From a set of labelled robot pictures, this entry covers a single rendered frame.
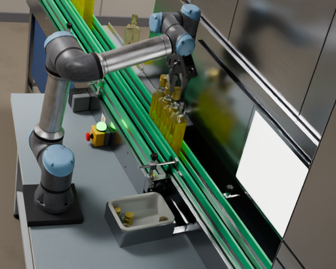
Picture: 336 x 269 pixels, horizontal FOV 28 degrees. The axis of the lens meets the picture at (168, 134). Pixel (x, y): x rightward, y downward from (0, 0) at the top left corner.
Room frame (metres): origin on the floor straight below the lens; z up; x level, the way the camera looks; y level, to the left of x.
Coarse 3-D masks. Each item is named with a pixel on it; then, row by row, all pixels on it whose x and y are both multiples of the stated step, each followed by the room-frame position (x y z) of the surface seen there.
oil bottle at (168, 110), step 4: (164, 108) 2.29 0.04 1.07; (168, 108) 2.28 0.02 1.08; (172, 108) 2.27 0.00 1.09; (176, 108) 2.28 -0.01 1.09; (164, 112) 2.29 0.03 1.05; (168, 112) 2.26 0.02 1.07; (172, 112) 2.26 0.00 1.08; (164, 116) 2.28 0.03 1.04; (168, 116) 2.26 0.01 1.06; (164, 120) 2.28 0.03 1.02; (168, 120) 2.26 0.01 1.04; (164, 124) 2.27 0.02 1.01; (168, 124) 2.25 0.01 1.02; (160, 128) 2.30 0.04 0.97; (164, 128) 2.27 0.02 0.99; (164, 132) 2.26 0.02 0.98; (164, 136) 2.26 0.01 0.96
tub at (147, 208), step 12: (156, 192) 2.04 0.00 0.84; (108, 204) 1.91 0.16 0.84; (120, 204) 1.95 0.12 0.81; (132, 204) 1.98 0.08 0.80; (144, 204) 2.00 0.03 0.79; (156, 204) 2.02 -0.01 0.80; (120, 216) 1.93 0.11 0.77; (144, 216) 1.96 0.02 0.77; (156, 216) 1.98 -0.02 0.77; (168, 216) 1.93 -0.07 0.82; (132, 228) 1.81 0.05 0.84
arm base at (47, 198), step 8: (40, 184) 1.91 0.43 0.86; (40, 192) 1.89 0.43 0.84; (48, 192) 1.88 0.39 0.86; (56, 192) 1.88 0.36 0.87; (64, 192) 1.89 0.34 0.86; (72, 192) 1.95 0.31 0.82; (40, 200) 1.88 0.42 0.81; (48, 200) 1.87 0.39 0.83; (56, 200) 1.87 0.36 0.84; (64, 200) 1.89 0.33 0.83; (72, 200) 1.93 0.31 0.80; (40, 208) 1.87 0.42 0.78; (48, 208) 1.86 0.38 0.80; (56, 208) 1.86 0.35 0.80; (64, 208) 1.88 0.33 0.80
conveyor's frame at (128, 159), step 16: (32, 0) 3.48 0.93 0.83; (48, 16) 3.24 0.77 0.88; (48, 32) 3.21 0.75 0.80; (96, 112) 2.55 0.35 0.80; (112, 128) 2.38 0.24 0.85; (112, 144) 2.36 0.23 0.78; (128, 144) 2.26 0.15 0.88; (128, 160) 2.22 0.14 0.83; (128, 176) 2.19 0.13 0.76; (144, 176) 2.08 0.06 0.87; (144, 192) 2.12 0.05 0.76; (160, 192) 2.14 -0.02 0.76; (176, 192) 2.04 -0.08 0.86; (192, 208) 1.94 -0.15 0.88; (192, 224) 1.91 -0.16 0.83; (192, 240) 1.88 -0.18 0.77; (208, 240) 1.80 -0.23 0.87; (208, 256) 1.78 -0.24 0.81; (224, 256) 1.73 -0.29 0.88
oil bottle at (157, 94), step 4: (156, 92) 2.38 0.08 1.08; (160, 92) 2.37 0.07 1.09; (152, 96) 2.39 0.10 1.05; (156, 96) 2.36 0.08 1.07; (160, 96) 2.36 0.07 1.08; (152, 100) 2.39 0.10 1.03; (156, 100) 2.36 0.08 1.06; (152, 104) 2.38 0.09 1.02; (156, 104) 2.35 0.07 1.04; (152, 108) 2.38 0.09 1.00; (152, 112) 2.37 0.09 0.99; (152, 116) 2.36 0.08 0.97
